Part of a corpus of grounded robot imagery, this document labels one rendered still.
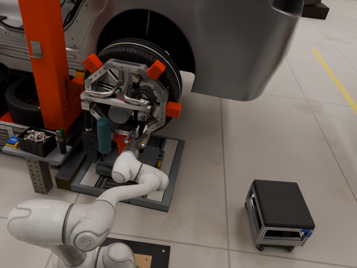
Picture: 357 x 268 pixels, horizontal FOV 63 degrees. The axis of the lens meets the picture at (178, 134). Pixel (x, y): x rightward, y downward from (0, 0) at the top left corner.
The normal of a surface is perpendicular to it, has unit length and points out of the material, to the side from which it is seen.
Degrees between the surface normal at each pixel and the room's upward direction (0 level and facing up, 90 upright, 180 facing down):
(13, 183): 0
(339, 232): 0
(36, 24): 90
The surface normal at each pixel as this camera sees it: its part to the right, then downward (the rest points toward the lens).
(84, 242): 0.17, 0.26
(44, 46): -0.18, 0.60
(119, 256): 0.21, -0.80
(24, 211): -0.13, -0.62
